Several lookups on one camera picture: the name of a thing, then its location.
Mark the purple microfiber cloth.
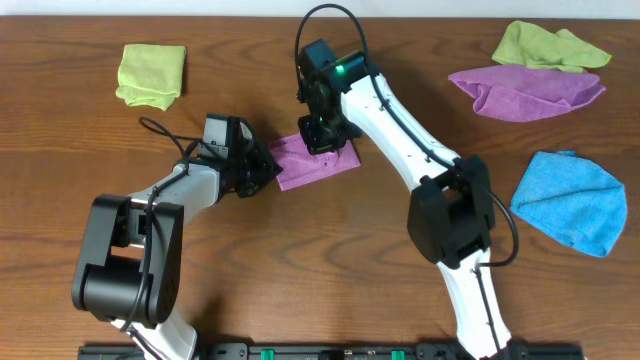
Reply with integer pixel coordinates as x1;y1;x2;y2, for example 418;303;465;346
269;134;361;191

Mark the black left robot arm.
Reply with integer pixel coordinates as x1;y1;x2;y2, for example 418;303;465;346
71;114;281;360

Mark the folded green cloth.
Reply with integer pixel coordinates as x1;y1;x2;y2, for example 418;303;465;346
115;44;187;111

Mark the crumpled purple cloth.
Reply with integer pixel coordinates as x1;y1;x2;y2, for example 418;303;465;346
448;65;606;123

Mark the crumpled green cloth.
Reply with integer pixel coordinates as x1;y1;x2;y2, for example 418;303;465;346
492;20;612;73

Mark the blue microfiber cloth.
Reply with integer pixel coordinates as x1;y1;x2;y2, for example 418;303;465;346
510;151;628;258

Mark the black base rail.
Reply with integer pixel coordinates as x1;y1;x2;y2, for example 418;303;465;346
77;340;586;360

